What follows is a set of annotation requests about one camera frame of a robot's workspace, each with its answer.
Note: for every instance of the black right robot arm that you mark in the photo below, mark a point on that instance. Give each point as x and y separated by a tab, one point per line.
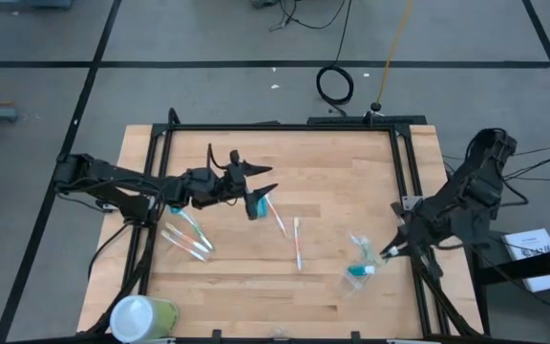
480	191

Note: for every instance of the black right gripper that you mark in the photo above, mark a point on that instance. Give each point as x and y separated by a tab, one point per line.
423	229

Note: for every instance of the black side stand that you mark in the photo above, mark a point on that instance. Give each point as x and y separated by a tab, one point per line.
518	268

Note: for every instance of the clear plastic wrapper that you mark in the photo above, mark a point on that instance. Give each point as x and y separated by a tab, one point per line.
279	333

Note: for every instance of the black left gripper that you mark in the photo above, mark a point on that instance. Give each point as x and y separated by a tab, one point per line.
213	186

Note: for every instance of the blue plastic cup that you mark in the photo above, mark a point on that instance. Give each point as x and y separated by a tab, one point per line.
262	208

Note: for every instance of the green plastic cup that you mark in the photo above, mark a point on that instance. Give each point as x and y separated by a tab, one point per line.
141	317

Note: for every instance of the white paper booklet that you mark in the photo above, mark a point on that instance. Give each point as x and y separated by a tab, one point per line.
528	241

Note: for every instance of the bagged teal toothbrush heads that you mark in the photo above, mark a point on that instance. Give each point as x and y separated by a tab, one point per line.
351	286

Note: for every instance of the black aluminium table frame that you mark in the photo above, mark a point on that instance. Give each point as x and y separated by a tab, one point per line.
280	127

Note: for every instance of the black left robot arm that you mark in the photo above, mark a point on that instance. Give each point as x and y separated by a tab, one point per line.
112	179

